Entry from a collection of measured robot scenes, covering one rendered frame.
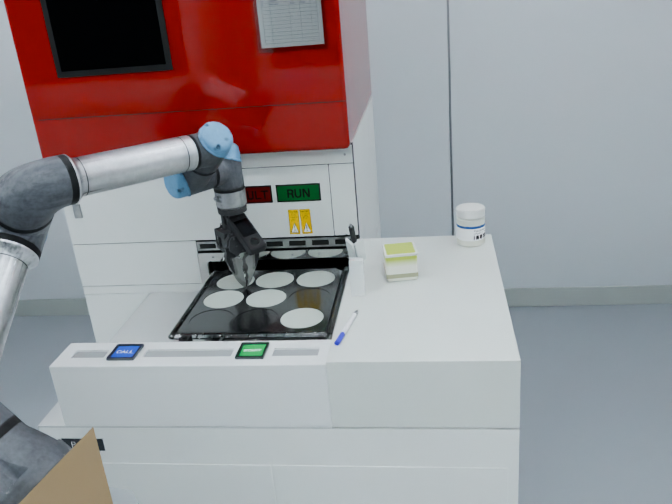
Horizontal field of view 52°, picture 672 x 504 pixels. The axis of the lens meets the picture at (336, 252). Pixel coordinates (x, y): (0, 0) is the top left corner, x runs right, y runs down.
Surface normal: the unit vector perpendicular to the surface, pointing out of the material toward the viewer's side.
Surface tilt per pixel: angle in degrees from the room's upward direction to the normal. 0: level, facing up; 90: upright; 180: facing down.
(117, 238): 90
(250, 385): 90
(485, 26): 90
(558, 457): 0
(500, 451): 90
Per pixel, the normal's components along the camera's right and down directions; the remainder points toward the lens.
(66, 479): 0.96, 0.03
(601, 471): -0.08, -0.92
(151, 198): -0.12, 0.38
